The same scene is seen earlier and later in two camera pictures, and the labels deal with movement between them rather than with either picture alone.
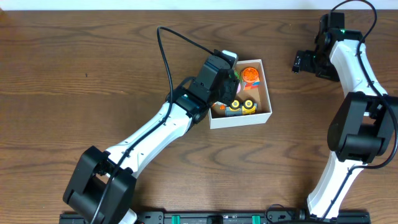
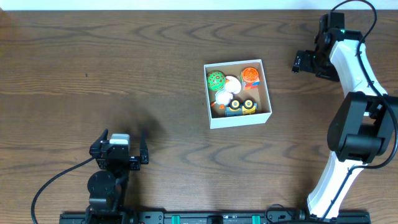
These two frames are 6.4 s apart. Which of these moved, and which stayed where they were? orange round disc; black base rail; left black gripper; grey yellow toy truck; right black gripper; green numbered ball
Moved: left black gripper; green numbered ball
Stayed: right black gripper; black base rail; orange round disc; grey yellow toy truck
